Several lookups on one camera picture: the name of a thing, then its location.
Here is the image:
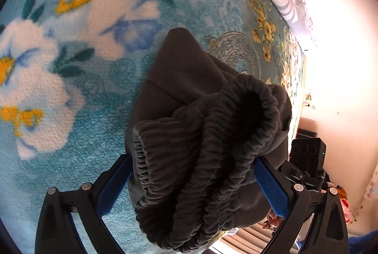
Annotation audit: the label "teal floral blanket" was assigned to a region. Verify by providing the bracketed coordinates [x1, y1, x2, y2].
[0, 0, 308, 254]

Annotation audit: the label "person's right hand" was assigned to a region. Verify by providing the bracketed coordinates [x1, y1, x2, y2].
[262, 208, 285, 232]

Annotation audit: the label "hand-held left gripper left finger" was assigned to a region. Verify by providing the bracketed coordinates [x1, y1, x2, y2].
[35, 154, 133, 254]

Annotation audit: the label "dark grey pants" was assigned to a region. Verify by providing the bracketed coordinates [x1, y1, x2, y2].
[125, 27, 293, 253]

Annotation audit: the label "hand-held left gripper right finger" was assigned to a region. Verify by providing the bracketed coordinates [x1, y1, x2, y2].
[253, 157, 350, 254]

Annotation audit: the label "pink orange cloth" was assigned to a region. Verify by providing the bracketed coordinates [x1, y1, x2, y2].
[337, 186, 355, 223]

